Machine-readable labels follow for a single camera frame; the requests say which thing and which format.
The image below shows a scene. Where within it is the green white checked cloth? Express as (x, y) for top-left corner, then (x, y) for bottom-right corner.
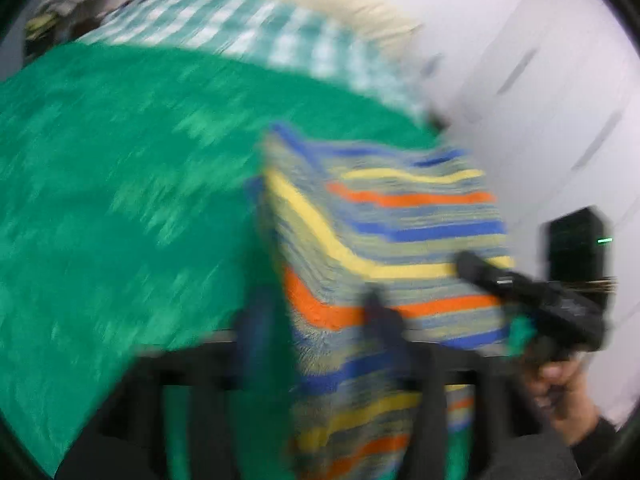
(75, 0), (437, 122)

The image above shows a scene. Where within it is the person's right hand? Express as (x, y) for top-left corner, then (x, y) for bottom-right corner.
(522, 352), (603, 445)

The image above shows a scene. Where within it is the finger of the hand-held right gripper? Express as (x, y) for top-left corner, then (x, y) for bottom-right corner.
(454, 250), (516, 291)

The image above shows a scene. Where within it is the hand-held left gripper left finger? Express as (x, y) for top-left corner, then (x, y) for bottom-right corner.
(55, 282), (293, 480)

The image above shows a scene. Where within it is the black device with green light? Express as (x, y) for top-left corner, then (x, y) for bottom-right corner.
(542, 206), (618, 307)

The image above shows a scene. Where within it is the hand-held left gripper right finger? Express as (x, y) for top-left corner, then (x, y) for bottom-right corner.
(360, 285), (583, 480)

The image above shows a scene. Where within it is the person's right forearm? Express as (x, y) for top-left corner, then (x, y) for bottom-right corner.
(564, 412), (623, 478)

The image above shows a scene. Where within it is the green patterned blanket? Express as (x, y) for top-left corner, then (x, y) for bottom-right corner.
(0, 41), (451, 480)

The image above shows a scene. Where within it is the striped knitted sweater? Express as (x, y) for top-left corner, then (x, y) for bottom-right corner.
(245, 122), (517, 480)

